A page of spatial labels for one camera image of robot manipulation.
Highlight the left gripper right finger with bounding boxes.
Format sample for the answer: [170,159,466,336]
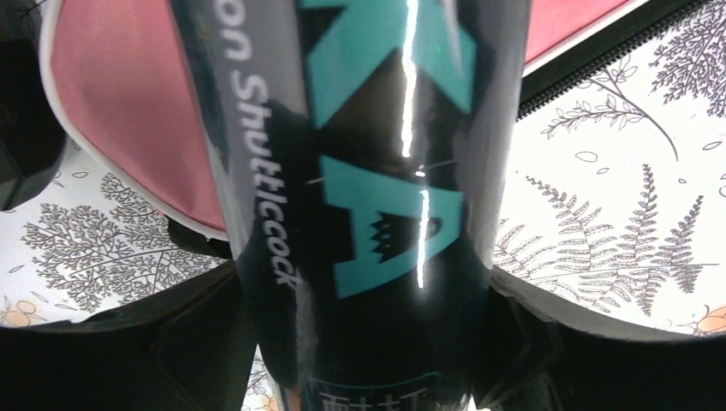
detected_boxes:
[473,269,725,410]

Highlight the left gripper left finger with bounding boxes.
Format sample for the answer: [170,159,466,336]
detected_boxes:
[1,262,256,410]

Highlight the black shuttlecock tube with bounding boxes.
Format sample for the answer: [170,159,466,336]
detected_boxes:
[170,1,531,410]

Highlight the pink racket cover bag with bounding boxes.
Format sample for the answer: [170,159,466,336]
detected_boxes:
[39,1,699,240]

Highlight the floral patterned table mat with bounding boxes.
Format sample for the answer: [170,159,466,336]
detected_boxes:
[1,1,725,410]

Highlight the black poker chip case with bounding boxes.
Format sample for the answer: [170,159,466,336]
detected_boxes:
[1,1,67,211]

